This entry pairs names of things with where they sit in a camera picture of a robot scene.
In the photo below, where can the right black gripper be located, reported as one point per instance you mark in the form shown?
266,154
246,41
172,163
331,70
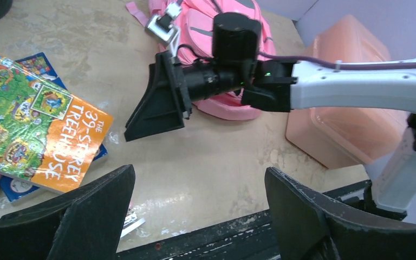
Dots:
233,67

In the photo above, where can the blue book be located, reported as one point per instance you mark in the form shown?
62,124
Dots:
39,68

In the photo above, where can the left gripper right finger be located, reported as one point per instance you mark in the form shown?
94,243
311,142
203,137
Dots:
311,225

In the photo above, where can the pink student backpack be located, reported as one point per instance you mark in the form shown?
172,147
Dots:
195,22

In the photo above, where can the pink translucent plastic box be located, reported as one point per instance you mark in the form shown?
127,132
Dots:
339,137

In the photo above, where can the small white stapler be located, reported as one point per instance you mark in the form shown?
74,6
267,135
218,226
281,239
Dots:
132,222

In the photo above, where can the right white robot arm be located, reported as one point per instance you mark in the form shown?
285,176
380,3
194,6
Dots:
388,85

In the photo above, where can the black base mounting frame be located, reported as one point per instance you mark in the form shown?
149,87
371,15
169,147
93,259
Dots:
249,237

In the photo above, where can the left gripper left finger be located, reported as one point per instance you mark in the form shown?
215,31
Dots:
85,223

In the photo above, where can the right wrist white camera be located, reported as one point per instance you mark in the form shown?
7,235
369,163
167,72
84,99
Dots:
161,27

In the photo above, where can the orange treehouse book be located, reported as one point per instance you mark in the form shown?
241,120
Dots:
35,118

